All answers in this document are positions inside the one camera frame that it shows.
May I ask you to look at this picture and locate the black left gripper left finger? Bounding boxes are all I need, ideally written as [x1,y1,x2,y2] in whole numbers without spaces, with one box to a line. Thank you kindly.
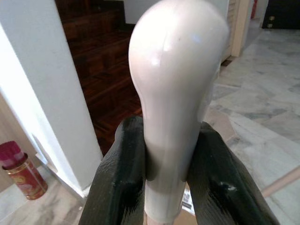
[79,116,150,225]

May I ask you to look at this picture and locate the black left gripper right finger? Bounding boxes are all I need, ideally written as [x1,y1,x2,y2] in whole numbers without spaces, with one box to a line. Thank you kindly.
[184,121,280,225]

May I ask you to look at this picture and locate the wooden broom purple bristles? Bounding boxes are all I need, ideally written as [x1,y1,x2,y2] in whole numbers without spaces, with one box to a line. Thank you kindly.
[128,0,232,225]

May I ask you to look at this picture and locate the brown cardboard box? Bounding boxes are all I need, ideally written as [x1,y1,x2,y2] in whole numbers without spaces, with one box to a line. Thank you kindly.
[179,187,196,225]

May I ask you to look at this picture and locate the red tin with red cap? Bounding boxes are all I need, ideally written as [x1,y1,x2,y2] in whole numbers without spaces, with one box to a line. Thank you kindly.
[0,140,49,200]

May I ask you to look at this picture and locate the dark wooden staircase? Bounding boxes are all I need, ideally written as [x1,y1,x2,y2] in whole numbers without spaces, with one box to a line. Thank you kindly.
[55,0,143,157]

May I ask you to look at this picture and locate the red cylinder object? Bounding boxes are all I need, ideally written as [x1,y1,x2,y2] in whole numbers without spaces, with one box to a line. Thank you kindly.
[250,0,257,20]

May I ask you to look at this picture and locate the dark door brass hinges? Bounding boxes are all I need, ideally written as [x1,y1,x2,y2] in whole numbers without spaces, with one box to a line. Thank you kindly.
[262,0,300,30]

